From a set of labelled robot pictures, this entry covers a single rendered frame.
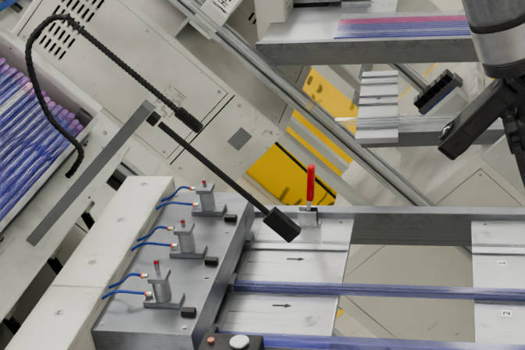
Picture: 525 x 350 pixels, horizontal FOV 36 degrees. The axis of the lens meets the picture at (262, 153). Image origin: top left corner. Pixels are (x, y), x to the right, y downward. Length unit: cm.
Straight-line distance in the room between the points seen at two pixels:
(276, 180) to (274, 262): 321
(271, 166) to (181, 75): 230
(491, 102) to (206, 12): 114
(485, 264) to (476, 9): 42
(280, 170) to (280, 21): 225
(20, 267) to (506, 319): 63
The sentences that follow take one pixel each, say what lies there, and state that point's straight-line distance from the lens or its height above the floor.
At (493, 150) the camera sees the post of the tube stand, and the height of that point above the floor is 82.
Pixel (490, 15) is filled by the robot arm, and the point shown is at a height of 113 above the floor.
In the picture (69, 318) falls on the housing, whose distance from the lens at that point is 105.
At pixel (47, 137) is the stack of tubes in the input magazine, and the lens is 123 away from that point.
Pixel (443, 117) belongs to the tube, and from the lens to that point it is 136.
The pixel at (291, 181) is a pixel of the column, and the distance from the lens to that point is 439.
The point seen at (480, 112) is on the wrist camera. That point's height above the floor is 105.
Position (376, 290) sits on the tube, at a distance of 111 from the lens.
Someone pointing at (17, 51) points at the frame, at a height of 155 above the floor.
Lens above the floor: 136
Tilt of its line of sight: 9 degrees down
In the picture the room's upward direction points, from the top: 50 degrees counter-clockwise
